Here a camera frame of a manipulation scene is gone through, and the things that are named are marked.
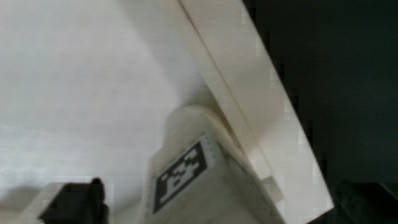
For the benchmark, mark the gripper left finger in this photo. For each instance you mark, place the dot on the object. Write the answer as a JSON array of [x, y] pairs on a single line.
[[77, 206]]

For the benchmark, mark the white table leg with tag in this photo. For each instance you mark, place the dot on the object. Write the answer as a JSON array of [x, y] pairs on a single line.
[[205, 190]]

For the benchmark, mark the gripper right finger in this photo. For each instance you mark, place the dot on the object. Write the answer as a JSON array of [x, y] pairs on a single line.
[[367, 204]]

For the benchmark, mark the white square tabletop part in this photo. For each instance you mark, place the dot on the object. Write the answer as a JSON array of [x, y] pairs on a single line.
[[109, 63]]

